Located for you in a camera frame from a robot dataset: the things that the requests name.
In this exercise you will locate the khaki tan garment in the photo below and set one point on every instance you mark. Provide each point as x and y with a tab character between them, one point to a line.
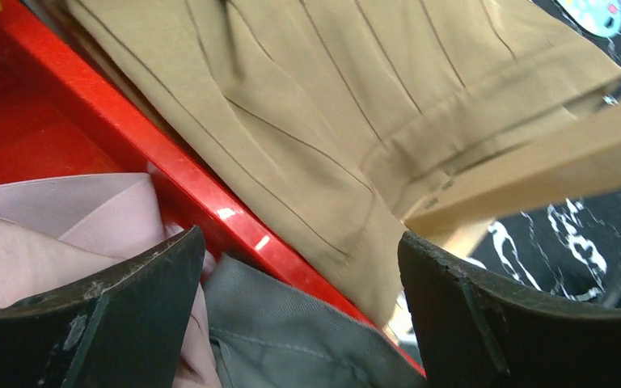
331	120

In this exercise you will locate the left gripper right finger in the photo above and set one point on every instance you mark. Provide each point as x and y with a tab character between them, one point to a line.
476	328

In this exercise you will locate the grey pleated skirt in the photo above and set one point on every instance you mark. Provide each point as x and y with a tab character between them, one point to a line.
265	333

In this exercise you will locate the wooden clothes rack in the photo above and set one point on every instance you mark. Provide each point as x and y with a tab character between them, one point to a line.
581	159

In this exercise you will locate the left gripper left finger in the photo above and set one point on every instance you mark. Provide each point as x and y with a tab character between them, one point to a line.
120	327

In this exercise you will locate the pink ruffled garment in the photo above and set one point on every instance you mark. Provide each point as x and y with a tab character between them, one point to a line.
56	231

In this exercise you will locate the red plastic tray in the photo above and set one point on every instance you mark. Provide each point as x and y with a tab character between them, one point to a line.
59	118

